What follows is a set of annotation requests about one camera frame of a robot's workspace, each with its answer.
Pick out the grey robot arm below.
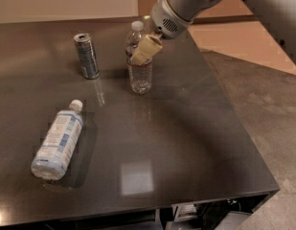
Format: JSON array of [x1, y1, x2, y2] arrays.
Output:
[[138, 0, 296, 65]]

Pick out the clear plastic water bottle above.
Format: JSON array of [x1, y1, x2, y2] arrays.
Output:
[[125, 21, 153, 94]]

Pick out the white blue lying bottle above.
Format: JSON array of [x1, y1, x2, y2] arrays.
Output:
[[31, 100, 83, 181]]

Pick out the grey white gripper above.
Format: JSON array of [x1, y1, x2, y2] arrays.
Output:
[[130, 0, 192, 65]]

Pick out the silver blue redbull can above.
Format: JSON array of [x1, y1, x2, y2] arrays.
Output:
[[74, 33, 99, 80]]

